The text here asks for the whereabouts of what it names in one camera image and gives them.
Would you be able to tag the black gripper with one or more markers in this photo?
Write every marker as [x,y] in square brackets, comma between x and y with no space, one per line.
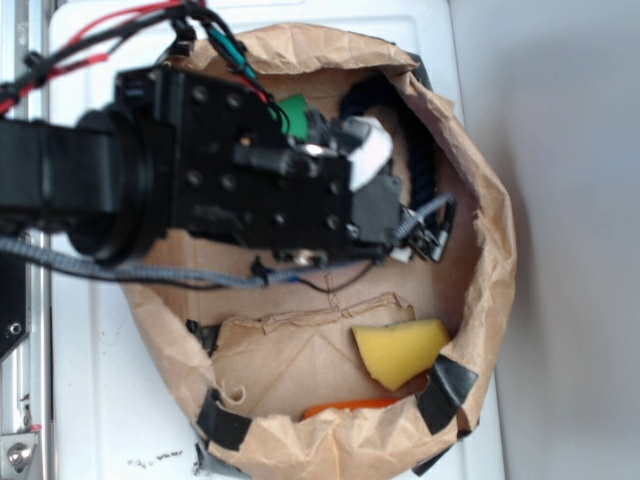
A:
[224,171]

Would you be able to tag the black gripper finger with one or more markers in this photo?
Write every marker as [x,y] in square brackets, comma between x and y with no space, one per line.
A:
[426,230]

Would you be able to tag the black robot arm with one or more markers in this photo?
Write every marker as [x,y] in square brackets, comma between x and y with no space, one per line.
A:
[95,183]

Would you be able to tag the yellow sponge wedge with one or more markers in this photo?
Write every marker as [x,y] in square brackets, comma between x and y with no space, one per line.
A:
[394,354]

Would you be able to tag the green rectangular block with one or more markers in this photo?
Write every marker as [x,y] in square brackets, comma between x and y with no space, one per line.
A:
[291,112]

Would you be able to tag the brown paper bag bin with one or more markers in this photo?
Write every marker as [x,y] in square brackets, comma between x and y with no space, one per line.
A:
[244,365]

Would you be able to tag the orange object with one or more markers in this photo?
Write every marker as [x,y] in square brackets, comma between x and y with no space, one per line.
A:
[349,405]

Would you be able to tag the black mounting plate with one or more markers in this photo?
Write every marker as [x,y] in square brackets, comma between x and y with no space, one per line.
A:
[14,303]

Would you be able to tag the aluminium frame rail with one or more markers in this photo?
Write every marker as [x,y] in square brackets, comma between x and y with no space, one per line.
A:
[27,445]

